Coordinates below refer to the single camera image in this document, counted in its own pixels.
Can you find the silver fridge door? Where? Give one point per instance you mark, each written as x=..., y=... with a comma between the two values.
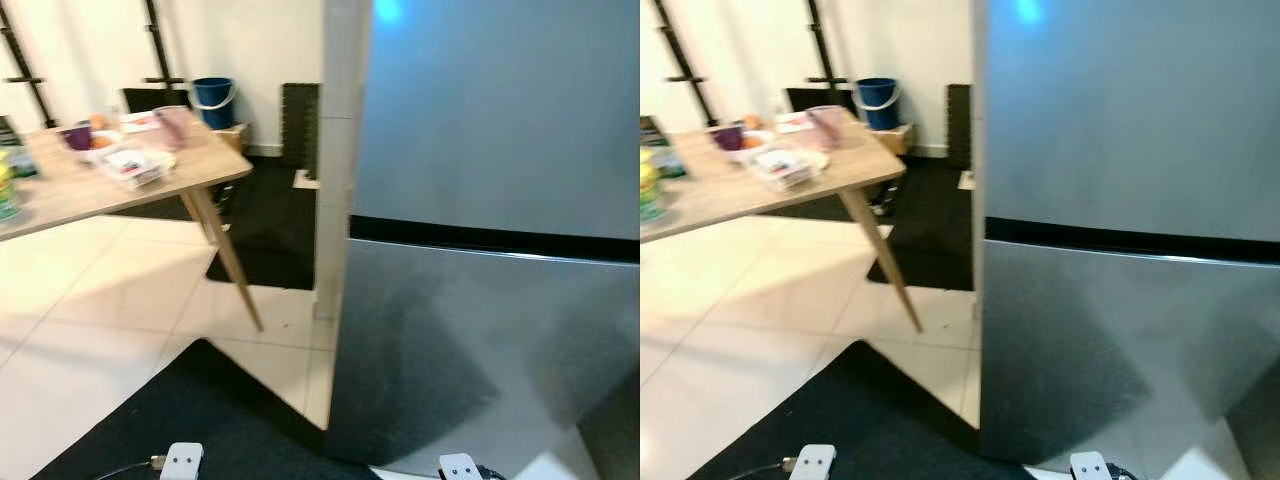
x=1100, y=340
x=450, y=340

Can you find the silver two-door fridge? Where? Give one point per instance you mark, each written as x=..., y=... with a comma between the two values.
x=1130, y=120
x=500, y=120

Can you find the green drink bottle pack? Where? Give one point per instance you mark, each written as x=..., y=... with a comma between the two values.
x=650, y=185
x=8, y=185

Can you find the purple cup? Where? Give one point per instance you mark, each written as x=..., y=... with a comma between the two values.
x=728, y=137
x=78, y=137

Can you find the orange fruit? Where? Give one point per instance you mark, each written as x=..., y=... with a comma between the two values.
x=751, y=121
x=101, y=142
x=752, y=142
x=97, y=121

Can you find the clear plastic food tray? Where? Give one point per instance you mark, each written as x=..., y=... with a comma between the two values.
x=785, y=165
x=133, y=165

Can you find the white printed food packet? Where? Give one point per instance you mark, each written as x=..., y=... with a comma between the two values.
x=795, y=122
x=140, y=122

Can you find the pink translucent jug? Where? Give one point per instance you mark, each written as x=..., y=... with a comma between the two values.
x=172, y=128
x=826, y=128

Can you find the black chair back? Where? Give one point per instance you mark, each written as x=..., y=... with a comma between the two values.
x=150, y=99
x=815, y=99

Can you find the blue bucket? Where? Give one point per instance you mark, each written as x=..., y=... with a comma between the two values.
x=214, y=100
x=877, y=100

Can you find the small wooden crate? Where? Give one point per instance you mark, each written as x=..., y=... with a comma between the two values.
x=233, y=137
x=897, y=138

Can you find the black foam panel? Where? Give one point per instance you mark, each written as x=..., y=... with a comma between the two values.
x=958, y=125
x=300, y=130

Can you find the black wall rack pole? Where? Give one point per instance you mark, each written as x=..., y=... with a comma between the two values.
x=160, y=45
x=25, y=75
x=822, y=45
x=685, y=60

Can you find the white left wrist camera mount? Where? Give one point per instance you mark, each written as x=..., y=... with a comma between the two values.
x=182, y=462
x=812, y=462

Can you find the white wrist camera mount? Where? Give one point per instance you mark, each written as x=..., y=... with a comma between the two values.
x=1090, y=468
x=460, y=468
x=812, y=462
x=182, y=462

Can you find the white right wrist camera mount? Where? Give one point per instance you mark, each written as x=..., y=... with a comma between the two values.
x=1090, y=468
x=460, y=468

